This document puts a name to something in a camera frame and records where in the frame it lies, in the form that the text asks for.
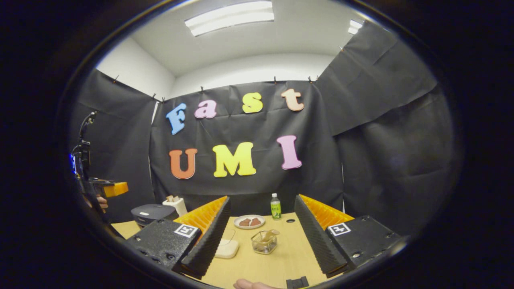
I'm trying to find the wire mesh chopstick holder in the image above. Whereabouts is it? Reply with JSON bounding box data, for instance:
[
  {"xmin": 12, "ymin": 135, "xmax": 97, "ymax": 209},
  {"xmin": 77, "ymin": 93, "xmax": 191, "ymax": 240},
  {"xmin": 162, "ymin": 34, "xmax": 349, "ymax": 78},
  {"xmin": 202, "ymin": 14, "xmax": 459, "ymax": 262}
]
[{"xmin": 251, "ymin": 230, "xmax": 279, "ymax": 255}]

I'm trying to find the black backdrop cloth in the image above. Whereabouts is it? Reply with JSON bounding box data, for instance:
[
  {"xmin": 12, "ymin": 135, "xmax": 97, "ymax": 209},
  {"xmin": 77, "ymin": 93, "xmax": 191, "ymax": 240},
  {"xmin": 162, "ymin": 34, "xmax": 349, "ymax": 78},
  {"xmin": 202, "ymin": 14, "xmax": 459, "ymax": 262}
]
[{"xmin": 68, "ymin": 22, "xmax": 462, "ymax": 237}]

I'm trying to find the wooden spoon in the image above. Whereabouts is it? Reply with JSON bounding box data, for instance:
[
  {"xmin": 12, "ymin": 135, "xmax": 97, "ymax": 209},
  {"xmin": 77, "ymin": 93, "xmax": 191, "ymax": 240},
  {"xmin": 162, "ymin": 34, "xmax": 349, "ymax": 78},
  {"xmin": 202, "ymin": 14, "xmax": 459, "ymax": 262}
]
[{"xmin": 258, "ymin": 229, "xmax": 281, "ymax": 244}]

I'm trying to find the white round plate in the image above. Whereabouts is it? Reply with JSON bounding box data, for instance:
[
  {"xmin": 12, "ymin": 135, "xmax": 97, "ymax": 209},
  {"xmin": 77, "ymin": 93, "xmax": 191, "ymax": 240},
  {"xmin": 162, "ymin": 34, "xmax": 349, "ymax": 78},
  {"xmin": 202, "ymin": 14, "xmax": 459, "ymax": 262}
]
[{"xmin": 233, "ymin": 214, "xmax": 266, "ymax": 230}]

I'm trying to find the green drink bottle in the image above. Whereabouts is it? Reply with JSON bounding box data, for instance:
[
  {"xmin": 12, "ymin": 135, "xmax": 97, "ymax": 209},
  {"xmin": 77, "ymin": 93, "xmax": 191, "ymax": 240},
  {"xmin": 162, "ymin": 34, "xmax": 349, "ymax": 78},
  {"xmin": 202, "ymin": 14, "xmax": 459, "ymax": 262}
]
[{"xmin": 270, "ymin": 193, "xmax": 282, "ymax": 220}]

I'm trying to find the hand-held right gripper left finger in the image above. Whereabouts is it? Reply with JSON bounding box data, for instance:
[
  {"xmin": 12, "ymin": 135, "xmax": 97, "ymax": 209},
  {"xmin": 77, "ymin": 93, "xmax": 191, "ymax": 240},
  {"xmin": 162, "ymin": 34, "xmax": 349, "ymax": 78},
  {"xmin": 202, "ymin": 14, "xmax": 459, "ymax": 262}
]
[{"xmin": 126, "ymin": 195, "xmax": 233, "ymax": 279}]

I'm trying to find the black rice cooker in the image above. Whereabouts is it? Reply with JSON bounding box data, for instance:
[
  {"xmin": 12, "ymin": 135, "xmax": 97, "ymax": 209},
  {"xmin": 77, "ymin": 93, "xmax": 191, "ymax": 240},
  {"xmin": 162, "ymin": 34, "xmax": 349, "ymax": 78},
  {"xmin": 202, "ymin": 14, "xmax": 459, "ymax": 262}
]
[{"xmin": 131, "ymin": 204, "xmax": 179, "ymax": 229}]

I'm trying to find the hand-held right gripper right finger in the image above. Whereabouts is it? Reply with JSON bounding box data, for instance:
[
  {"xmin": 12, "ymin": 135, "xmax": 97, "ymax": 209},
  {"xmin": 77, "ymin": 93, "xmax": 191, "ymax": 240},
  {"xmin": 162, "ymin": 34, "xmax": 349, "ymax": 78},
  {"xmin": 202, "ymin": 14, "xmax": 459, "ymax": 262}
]
[{"xmin": 293, "ymin": 193, "xmax": 404, "ymax": 279}]

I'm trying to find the large ceiling light panel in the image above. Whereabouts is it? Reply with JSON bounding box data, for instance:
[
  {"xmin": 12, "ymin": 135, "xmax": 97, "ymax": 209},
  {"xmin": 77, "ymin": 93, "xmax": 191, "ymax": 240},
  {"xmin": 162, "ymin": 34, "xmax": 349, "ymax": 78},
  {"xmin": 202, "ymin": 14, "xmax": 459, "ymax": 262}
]
[{"xmin": 184, "ymin": 1, "xmax": 275, "ymax": 37}]

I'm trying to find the white square container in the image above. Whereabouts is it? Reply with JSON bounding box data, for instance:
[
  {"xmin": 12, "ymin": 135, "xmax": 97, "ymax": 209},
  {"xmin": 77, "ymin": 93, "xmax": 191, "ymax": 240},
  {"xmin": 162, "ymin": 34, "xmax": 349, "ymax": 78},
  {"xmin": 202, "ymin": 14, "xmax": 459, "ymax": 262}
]
[{"xmin": 162, "ymin": 195, "xmax": 188, "ymax": 218}]

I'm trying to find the white rice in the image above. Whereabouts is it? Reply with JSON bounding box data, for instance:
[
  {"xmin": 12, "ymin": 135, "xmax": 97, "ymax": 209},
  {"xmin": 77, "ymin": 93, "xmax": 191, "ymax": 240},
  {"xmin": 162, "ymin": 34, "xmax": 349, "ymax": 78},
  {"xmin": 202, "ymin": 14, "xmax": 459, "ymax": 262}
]
[{"xmin": 214, "ymin": 240, "xmax": 240, "ymax": 259}]

